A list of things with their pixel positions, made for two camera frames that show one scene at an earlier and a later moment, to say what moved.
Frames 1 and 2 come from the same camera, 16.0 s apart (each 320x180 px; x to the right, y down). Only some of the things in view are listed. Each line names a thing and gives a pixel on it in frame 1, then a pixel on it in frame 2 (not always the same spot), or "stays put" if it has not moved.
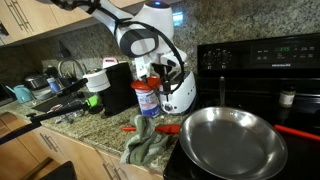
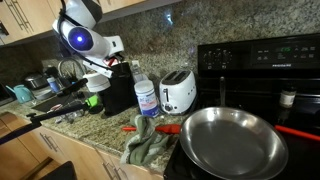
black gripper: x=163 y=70 → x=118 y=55
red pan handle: x=283 y=128 stays put
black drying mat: x=61 y=101 stays put
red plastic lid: x=153 y=81 → x=111 y=62
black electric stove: x=276 y=77 stays put
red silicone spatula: x=173 y=129 stays put
